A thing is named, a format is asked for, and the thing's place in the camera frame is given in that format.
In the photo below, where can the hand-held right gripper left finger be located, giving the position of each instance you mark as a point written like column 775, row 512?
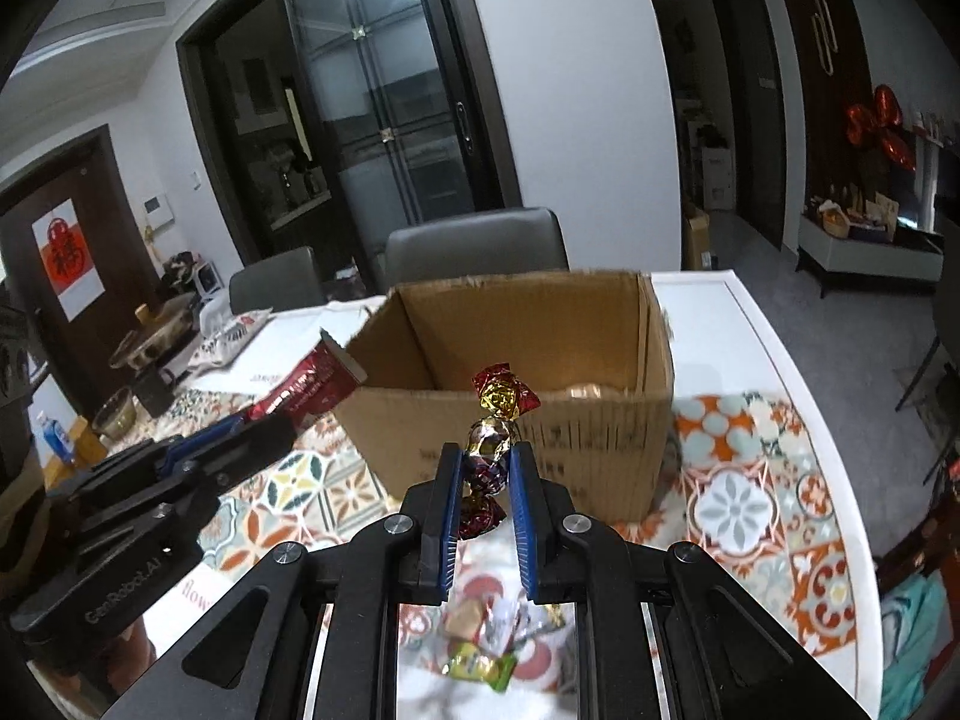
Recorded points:
column 448, row 525

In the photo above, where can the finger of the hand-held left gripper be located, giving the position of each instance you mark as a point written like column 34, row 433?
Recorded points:
column 255, row 446
column 202, row 439

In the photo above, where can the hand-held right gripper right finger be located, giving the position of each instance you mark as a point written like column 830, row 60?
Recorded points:
column 525, row 525

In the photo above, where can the dark red snack packet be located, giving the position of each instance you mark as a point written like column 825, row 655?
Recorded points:
column 307, row 386

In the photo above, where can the brown cardboard box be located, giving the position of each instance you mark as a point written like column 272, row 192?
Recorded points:
column 585, row 457

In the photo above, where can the black pot stand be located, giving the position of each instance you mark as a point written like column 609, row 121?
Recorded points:
column 157, row 390

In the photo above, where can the glass bowl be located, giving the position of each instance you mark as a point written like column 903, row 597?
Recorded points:
column 112, row 412

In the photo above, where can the beige wrapped candy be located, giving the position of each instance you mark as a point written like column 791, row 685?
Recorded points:
column 463, row 619

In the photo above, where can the clear snack wrapper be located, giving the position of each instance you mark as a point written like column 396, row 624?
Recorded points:
column 517, row 626

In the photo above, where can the wooden box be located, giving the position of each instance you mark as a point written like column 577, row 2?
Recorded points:
column 90, row 442

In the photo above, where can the patterned white snack bag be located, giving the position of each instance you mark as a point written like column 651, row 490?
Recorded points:
column 229, row 337

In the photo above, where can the metal hot pot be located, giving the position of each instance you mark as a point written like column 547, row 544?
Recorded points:
column 154, row 334

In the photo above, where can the blue drink container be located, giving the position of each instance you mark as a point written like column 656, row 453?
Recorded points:
column 54, row 436

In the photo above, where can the yellow green snack packet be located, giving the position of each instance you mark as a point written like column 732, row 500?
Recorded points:
column 480, row 666

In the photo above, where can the small white appliance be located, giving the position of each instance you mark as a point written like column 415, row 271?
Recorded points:
column 208, row 276

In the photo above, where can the narrow grey dining chair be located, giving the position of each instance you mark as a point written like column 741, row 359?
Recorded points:
column 274, row 281

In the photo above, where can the red and white door poster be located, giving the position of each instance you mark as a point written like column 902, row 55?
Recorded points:
column 67, row 255

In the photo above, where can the dark wooden door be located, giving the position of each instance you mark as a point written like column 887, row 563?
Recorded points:
column 105, row 180

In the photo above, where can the wide grey dining chair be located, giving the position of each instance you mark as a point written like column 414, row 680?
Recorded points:
column 480, row 247

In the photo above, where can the small brown carton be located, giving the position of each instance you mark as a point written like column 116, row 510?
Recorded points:
column 694, row 236

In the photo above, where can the glass sliding door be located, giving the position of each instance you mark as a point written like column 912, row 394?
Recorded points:
column 390, row 90

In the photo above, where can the white carton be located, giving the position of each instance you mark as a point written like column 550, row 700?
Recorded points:
column 718, row 176

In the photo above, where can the teal cloth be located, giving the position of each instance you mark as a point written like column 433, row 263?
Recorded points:
column 915, row 630

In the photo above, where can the white low console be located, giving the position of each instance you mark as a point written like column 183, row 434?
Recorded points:
column 862, row 262

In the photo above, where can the dark dining chair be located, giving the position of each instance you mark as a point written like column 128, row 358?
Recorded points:
column 946, row 300

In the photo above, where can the red foil balloons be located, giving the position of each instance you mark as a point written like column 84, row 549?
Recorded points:
column 885, row 109

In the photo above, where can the white wall control panel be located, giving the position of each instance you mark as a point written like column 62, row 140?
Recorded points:
column 159, row 211

